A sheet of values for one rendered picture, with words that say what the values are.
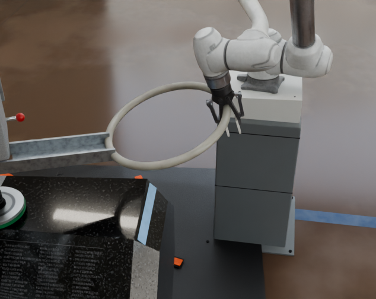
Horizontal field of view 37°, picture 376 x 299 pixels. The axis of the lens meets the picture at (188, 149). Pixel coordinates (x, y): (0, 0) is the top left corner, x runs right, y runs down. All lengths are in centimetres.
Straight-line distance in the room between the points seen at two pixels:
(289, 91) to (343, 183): 113
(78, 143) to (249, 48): 74
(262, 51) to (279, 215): 139
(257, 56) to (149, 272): 85
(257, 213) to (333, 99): 179
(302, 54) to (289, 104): 26
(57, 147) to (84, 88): 259
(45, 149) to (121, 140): 192
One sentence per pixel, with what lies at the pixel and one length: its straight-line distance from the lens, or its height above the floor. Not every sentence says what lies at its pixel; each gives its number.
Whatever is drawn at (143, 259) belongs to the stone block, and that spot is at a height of 78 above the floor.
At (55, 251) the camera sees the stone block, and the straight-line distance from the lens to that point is 208.
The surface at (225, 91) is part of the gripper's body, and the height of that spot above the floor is 128.
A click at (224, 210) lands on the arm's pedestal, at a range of 304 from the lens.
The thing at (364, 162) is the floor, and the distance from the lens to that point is 393.
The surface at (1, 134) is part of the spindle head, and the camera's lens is 189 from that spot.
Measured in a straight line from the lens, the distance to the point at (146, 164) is 193.
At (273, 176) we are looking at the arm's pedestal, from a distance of 287.
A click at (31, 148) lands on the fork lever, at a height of 108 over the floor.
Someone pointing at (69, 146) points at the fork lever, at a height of 106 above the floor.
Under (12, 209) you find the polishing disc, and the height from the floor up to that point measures 89.
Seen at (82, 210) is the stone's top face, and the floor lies 85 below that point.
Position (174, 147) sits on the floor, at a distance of 391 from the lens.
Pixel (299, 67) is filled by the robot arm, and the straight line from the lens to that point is 263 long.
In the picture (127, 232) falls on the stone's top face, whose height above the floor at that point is 85.
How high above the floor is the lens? 225
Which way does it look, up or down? 35 degrees down
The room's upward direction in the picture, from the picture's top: straight up
